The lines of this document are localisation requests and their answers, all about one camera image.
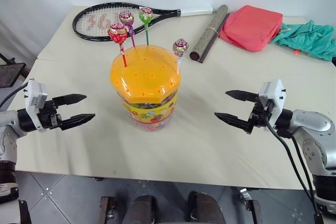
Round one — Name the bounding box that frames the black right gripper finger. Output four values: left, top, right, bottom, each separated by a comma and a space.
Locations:
214, 112, 249, 130
225, 90, 259, 103

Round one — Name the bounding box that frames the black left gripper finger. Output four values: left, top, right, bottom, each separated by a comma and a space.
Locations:
59, 113, 96, 131
52, 93, 87, 107

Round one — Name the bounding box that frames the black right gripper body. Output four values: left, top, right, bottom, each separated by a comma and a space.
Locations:
246, 95, 275, 134

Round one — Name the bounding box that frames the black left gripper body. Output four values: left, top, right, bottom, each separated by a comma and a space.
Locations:
36, 97, 64, 130

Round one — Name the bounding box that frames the orange-lidded lollipop jar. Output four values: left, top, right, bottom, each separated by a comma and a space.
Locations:
109, 44, 182, 132

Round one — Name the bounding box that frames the white-stick wrapped lollipop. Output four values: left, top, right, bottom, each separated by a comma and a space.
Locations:
172, 38, 190, 74

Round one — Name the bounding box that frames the red wrapped lollipop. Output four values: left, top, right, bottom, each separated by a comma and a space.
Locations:
107, 23, 129, 68

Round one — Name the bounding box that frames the purple wrapped lollipop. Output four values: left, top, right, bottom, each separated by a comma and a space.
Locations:
119, 9, 137, 48

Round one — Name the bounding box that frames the green wrapped lollipop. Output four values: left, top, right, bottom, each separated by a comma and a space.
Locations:
138, 6, 154, 46

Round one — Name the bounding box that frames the black metal stand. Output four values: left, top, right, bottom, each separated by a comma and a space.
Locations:
0, 52, 27, 89

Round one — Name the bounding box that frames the red folded cloth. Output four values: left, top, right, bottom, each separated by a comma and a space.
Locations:
219, 5, 284, 52

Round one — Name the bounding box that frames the rolled brown mat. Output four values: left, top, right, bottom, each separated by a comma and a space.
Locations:
189, 4, 230, 64

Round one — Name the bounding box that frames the black tennis racket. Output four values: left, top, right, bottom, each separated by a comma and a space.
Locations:
72, 3, 213, 42

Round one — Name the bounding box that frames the teal crumpled cloth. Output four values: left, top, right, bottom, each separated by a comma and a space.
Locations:
270, 19, 335, 62

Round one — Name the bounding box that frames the dark rounded robot foot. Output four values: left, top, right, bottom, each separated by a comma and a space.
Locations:
186, 191, 226, 224
122, 194, 158, 224

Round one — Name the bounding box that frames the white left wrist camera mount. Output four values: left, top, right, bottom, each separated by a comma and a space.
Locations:
24, 78, 48, 133

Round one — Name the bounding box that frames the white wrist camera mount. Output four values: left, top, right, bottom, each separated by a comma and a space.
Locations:
24, 78, 48, 133
258, 78, 286, 126

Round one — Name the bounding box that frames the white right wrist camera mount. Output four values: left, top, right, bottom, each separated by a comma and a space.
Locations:
258, 78, 286, 126

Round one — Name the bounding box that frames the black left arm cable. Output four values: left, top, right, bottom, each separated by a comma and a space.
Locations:
0, 82, 29, 109

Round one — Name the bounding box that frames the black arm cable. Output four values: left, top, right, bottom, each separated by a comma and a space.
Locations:
264, 119, 325, 224
0, 82, 29, 109

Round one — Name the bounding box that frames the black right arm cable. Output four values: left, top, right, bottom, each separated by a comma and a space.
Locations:
264, 119, 325, 224

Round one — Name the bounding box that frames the dark metal bracket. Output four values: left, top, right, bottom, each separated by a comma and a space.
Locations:
99, 196, 118, 224
237, 187, 264, 224

